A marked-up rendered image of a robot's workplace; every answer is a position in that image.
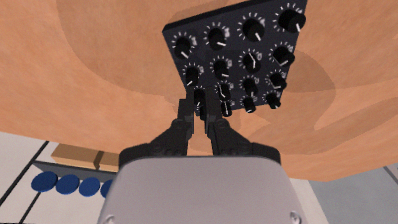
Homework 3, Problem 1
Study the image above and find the black knob box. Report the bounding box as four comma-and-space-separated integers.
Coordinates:
162, 0, 308, 121

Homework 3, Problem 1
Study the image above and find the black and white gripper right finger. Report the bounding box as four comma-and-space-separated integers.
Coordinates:
204, 86, 281, 164

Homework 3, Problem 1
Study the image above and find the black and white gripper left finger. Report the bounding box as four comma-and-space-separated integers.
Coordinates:
118, 86, 194, 170

